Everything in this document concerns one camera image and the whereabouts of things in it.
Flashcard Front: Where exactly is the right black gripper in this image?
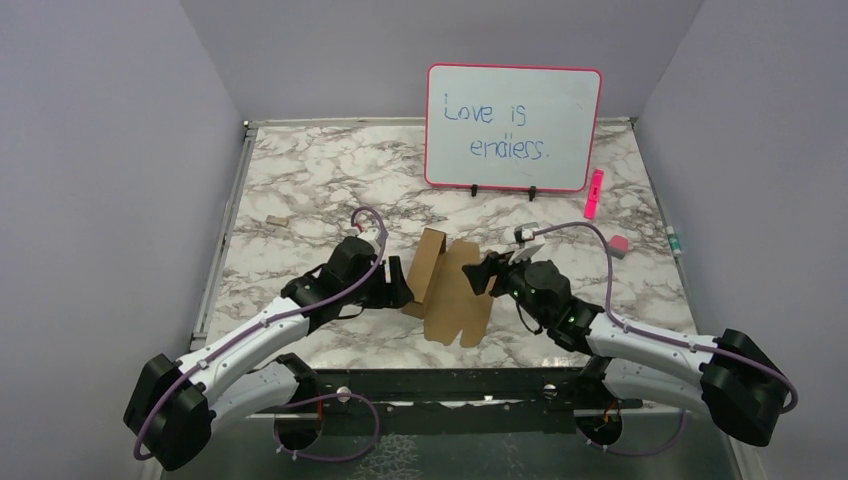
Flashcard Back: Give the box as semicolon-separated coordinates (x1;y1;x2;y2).
462;245;550;325

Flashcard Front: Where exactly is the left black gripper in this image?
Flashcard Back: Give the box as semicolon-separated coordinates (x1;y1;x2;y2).
342;256;415;310

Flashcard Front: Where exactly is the brown cardboard box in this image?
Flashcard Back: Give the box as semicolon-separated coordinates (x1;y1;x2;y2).
401;227;493;349

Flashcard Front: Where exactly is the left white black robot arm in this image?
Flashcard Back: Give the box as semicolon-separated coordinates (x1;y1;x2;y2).
123;230;412;471

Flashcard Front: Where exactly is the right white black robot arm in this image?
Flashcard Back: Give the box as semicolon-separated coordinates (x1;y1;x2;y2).
461;252;791;447

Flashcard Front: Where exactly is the pink highlighter marker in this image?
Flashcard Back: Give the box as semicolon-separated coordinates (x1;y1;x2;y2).
584;169;605;220

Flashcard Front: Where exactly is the small wooden block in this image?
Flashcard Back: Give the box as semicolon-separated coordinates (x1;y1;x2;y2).
265;215;289;228

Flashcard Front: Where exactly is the pink grey eraser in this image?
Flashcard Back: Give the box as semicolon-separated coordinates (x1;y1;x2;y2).
607;235;629;259

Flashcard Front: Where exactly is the pink framed whiteboard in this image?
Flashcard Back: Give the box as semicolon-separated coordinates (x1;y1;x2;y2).
424;63;603;193

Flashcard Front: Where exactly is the green white marker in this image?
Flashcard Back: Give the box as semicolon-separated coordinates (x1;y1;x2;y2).
666;226;682;258

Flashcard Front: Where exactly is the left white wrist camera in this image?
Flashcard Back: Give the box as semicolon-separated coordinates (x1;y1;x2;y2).
355;223;388;255

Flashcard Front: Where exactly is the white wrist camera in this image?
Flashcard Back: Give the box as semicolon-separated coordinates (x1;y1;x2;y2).
355;223;388;255
503;222;545;265

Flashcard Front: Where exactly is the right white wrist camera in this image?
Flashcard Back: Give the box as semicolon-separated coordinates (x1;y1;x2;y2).
503;222;545;265

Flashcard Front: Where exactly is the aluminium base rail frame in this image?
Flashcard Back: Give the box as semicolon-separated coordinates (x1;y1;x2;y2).
140;367;763;480

